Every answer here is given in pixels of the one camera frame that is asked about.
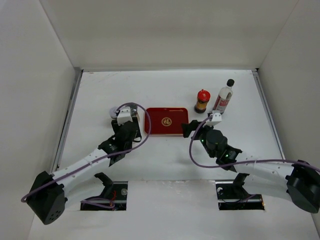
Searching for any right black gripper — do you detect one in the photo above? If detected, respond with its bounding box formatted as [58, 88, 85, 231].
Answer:
[181, 119, 216, 158]

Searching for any white-lid seasoning jar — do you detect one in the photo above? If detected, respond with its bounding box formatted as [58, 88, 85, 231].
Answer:
[109, 106, 120, 120]

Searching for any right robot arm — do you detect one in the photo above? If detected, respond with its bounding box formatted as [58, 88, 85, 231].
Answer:
[181, 119, 320, 214]

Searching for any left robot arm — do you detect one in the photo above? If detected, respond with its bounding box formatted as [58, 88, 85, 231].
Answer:
[22, 117, 142, 225]

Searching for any red lacquer tray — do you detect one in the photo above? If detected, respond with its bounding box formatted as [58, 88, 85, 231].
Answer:
[146, 107, 189, 136]

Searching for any red-cap dark sauce bottle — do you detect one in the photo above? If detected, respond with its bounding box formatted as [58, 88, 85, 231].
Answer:
[194, 89, 211, 114]

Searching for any tall vinegar bottle black cap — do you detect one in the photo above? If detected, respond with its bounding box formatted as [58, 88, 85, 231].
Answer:
[212, 79, 235, 114]

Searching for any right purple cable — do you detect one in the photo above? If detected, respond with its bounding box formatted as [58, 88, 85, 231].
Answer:
[189, 115, 320, 173]

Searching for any purple cable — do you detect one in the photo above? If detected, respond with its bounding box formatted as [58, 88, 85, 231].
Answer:
[189, 115, 320, 173]
[20, 101, 152, 203]

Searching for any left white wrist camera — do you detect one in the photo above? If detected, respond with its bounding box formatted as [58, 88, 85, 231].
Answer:
[116, 106, 133, 126]

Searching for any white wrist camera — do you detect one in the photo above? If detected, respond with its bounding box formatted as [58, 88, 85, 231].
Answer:
[207, 112, 222, 127]
[116, 106, 133, 126]

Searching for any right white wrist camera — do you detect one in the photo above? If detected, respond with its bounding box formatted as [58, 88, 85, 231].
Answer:
[207, 112, 222, 127]

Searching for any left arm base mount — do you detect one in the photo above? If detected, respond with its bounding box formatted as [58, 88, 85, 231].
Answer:
[80, 172, 129, 211]

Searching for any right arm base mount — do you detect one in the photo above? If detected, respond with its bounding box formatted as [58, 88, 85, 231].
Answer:
[215, 173, 265, 211]

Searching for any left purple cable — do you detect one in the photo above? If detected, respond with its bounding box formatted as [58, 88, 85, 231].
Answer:
[20, 101, 152, 203]

